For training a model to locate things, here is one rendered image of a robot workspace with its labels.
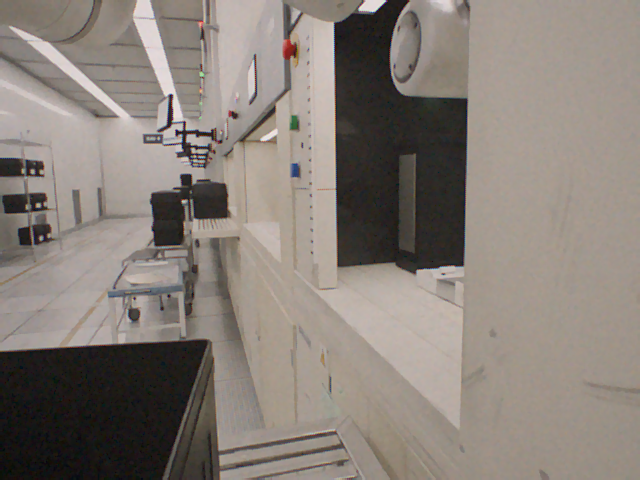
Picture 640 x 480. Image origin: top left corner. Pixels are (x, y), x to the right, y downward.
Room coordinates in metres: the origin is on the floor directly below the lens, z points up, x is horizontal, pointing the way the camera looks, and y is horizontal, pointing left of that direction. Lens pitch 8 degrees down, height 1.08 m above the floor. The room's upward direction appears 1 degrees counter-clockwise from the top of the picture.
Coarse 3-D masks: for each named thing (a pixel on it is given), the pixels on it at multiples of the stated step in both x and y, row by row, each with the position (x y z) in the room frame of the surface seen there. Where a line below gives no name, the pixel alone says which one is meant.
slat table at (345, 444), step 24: (264, 432) 0.51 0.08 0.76; (288, 432) 0.51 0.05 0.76; (312, 432) 0.51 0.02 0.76; (336, 432) 0.52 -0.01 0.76; (360, 432) 0.51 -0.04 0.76; (240, 456) 0.47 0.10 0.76; (264, 456) 0.47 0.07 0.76; (288, 456) 0.50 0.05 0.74; (312, 456) 0.46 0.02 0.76; (336, 456) 0.46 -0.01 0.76; (360, 456) 0.46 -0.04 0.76
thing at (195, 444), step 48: (0, 384) 0.37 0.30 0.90; (48, 384) 0.38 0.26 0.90; (96, 384) 0.38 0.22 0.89; (144, 384) 0.39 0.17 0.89; (192, 384) 0.39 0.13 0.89; (0, 432) 0.37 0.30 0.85; (48, 432) 0.38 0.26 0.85; (96, 432) 0.38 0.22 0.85; (144, 432) 0.39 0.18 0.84; (192, 432) 0.27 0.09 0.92
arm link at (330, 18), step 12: (288, 0) 0.44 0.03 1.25; (300, 0) 0.43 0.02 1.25; (312, 0) 0.42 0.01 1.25; (324, 0) 0.42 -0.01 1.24; (336, 0) 0.41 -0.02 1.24; (348, 0) 0.42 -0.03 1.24; (360, 0) 0.44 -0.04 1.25; (468, 0) 0.37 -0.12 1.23; (312, 12) 0.44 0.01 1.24; (324, 12) 0.43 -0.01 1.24; (336, 12) 0.43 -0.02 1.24; (348, 12) 0.44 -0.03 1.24
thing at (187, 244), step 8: (152, 240) 4.48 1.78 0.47; (184, 240) 4.49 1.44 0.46; (192, 240) 4.97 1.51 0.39; (144, 248) 4.04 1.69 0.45; (152, 248) 4.05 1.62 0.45; (160, 248) 4.07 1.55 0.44; (168, 248) 4.09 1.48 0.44; (176, 248) 4.11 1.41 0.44; (184, 248) 4.13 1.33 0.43; (192, 248) 4.97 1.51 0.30; (192, 256) 4.94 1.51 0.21; (192, 264) 4.97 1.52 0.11; (184, 272) 4.14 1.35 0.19; (192, 272) 4.98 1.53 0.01; (192, 280) 4.16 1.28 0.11
